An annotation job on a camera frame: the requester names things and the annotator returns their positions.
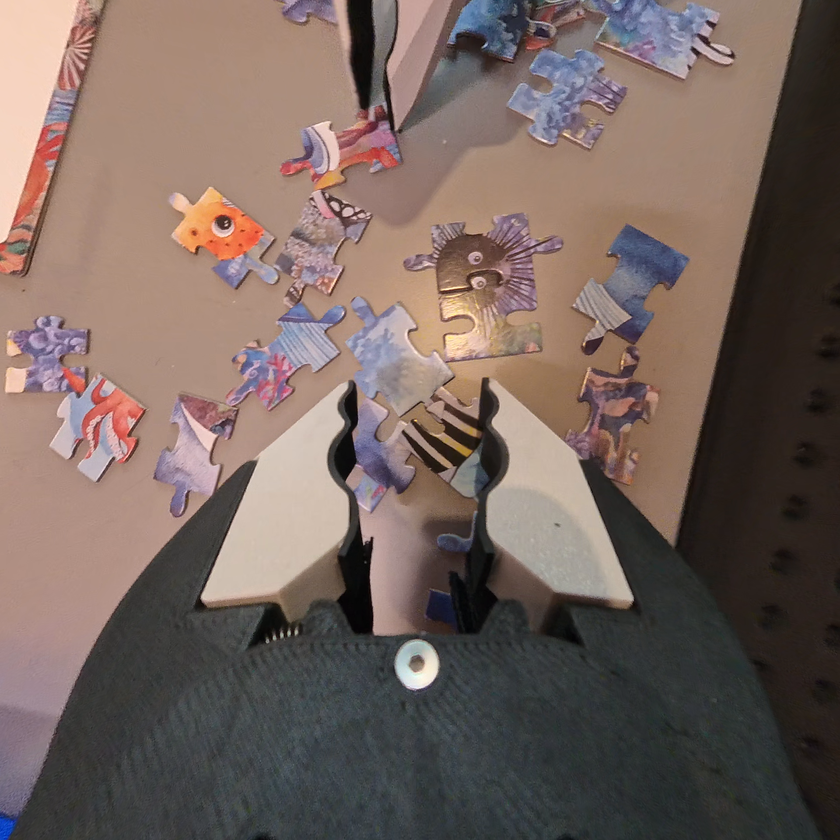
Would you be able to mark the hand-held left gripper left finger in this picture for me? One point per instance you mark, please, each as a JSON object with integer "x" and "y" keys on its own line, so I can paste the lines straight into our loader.
{"x": 289, "y": 518}

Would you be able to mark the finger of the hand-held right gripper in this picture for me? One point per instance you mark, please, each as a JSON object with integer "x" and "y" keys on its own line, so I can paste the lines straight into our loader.
{"x": 339, "y": 10}
{"x": 420, "y": 39}

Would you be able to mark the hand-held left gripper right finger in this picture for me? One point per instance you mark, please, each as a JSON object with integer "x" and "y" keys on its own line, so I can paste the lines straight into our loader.
{"x": 551, "y": 525}

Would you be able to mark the striped fish puzzle piece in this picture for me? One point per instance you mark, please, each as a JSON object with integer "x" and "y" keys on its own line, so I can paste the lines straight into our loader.
{"x": 446, "y": 439}

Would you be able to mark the urchin and green puzzle piece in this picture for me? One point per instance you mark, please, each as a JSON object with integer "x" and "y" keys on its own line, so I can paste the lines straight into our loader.
{"x": 492, "y": 334}

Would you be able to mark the red octopus puzzle piece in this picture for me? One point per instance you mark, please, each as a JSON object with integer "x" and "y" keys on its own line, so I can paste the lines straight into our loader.
{"x": 98, "y": 426}

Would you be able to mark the black sea urchin puzzle piece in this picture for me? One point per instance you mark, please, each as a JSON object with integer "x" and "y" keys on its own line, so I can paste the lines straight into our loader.
{"x": 459, "y": 253}

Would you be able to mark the jigsaw puzzle pieces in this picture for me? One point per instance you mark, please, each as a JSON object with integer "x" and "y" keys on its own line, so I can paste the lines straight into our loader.
{"x": 220, "y": 226}

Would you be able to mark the black perforated padded panel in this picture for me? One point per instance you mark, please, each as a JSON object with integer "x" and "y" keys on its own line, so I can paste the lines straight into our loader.
{"x": 787, "y": 394}

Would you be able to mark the puzzle frame board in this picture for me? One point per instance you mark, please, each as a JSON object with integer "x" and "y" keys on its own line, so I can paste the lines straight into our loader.
{"x": 26, "y": 79}

